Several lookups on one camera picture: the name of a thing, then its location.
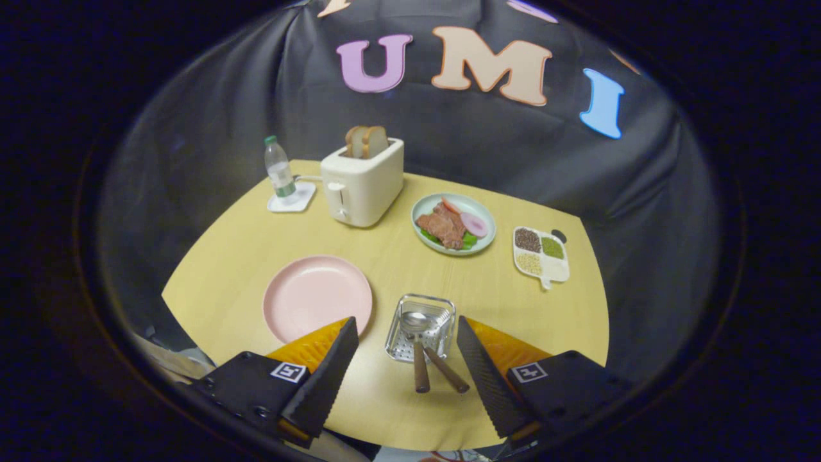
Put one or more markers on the pink ham slice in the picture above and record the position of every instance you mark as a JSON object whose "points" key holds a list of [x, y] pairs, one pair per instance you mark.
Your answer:
{"points": [[474, 224]]}

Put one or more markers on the white divided seasoning dish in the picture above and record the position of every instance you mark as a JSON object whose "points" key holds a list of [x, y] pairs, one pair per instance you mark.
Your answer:
{"points": [[557, 269]]}

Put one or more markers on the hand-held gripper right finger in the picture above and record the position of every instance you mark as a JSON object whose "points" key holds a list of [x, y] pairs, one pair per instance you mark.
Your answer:
{"points": [[487, 385]]}

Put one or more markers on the light green plate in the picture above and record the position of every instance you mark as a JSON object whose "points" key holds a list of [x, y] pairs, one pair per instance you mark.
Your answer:
{"points": [[478, 202]]}

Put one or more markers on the white square coaster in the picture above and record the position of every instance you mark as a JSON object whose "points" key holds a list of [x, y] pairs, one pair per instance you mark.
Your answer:
{"points": [[303, 197]]}

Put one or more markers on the clear plastic water bottle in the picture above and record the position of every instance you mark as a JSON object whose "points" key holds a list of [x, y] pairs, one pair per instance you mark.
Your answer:
{"points": [[280, 170]]}

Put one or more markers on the white toaster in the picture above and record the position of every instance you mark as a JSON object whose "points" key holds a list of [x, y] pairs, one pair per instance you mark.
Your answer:
{"points": [[369, 189]]}

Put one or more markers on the orange carrot piece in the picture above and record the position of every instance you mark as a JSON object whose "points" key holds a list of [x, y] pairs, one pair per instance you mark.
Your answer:
{"points": [[450, 205]]}

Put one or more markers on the brown meat slices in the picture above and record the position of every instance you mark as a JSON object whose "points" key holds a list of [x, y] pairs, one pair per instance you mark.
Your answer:
{"points": [[442, 228]]}

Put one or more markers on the green lettuce leaf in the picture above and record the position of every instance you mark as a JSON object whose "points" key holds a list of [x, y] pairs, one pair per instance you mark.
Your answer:
{"points": [[471, 242]]}

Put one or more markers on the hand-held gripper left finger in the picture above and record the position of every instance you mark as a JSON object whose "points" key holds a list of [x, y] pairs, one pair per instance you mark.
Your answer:
{"points": [[327, 385]]}

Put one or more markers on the pink plate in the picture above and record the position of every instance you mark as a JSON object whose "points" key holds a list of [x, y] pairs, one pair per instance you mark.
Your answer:
{"points": [[314, 295]]}

